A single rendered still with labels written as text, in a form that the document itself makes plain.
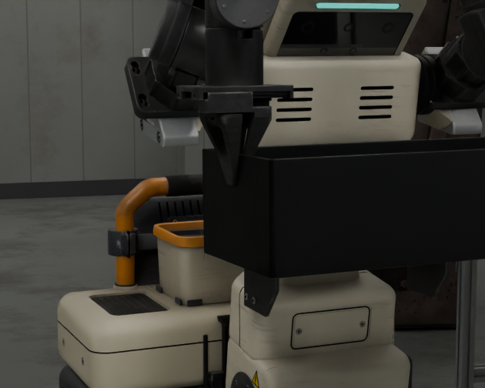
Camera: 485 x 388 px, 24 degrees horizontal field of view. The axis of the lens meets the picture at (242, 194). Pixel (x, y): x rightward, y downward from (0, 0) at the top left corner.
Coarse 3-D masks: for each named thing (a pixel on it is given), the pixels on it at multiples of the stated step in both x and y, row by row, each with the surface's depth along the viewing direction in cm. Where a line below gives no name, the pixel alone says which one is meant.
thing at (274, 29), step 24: (288, 0) 140; (312, 0) 141; (336, 0) 142; (360, 0) 144; (384, 0) 145; (408, 0) 146; (264, 24) 146; (288, 24) 143; (312, 24) 144; (336, 24) 146; (360, 24) 147; (384, 24) 149; (408, 24) 150; (264, 48) 147; (288, 48) 147; (312, 48) 148; (336, 48) 150; (360, 48) 151; (384, 48) 153
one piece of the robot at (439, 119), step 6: (432, 114) 161; (438, 114) 161; (444, 114) 160; (450, 114) 161; (426, 120) 165; (432, 120) 163; (438, 120) 162; (444, 120) 161; (450, 120) 160; (432, 126) 165; (438, 126) 163; (444, 126) 162
